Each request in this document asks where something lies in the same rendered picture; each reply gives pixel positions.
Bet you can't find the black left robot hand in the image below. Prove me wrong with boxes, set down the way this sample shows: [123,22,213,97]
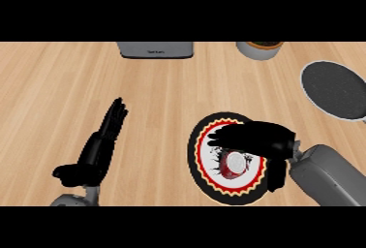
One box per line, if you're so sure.
[52,97,131,188]

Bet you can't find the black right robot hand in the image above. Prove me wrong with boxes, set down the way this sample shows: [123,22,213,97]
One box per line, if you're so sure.
[206,120,299,194]

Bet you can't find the red can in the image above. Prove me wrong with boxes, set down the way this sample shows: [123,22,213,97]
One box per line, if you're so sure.
[218,150,254,180]

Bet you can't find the black red patterned plate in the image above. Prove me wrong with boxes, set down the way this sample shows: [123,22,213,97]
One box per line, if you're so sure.
[187,111,272,206]

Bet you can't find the dark grey pan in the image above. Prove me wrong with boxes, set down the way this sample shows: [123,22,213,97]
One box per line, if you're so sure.
[299,59,366,124]

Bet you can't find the grey pot with orange rim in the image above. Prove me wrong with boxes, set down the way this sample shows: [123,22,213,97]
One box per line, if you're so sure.
[235,42,287,61]

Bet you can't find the grey appliance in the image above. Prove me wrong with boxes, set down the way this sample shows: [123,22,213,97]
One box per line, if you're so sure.
[116,42,197,60]

